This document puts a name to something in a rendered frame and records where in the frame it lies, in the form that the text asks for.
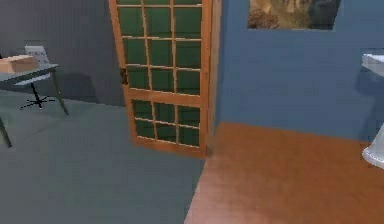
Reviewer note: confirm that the white office swivel chair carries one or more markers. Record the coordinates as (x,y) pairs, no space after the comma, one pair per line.
(37,56)

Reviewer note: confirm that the wooden glass-paned room door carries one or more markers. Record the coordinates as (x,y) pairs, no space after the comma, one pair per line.
(163,80)

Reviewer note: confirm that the framed brown landscape picture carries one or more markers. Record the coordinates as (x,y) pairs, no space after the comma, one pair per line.
(293,13)

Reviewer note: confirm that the grey desk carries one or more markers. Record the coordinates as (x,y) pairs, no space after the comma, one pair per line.
(30,74)

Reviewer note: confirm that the tan cardboard box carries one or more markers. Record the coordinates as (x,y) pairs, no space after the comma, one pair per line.
(18,63)

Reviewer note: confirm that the white pedestal sink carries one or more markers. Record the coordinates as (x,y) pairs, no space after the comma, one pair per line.
(375,110)

